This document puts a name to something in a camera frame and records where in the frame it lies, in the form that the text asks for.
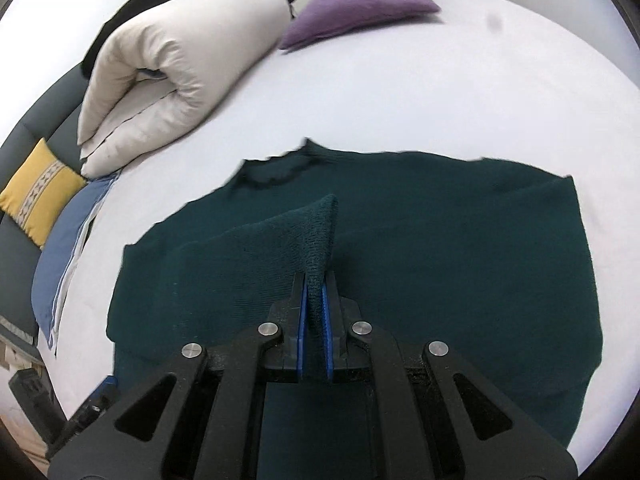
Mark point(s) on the grey upholstered headboard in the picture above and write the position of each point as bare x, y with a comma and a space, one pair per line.
45, 110

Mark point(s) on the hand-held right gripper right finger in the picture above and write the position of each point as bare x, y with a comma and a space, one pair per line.
328, 330

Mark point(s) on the bed with white sheet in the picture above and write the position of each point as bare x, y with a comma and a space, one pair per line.
400, 85

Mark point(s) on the dark green knit sweater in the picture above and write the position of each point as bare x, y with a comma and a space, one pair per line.
450, 260

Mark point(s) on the black cloth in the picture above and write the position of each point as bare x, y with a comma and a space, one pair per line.
135, 5

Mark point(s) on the blue pillow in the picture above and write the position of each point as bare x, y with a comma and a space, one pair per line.
60, 260

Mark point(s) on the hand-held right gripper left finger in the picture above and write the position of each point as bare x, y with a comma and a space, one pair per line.
300, 330

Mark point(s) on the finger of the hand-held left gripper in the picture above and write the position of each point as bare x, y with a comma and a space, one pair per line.
102, 395

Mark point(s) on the beige folded duvet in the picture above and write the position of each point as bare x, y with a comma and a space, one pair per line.
165, 75

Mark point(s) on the yellow patterned pillow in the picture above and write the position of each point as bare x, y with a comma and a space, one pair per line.
35, 195

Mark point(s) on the dark grey nightstand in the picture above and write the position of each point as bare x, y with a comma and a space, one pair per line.
35, 410

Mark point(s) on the purple pillow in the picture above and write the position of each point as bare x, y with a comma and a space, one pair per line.
350, 10

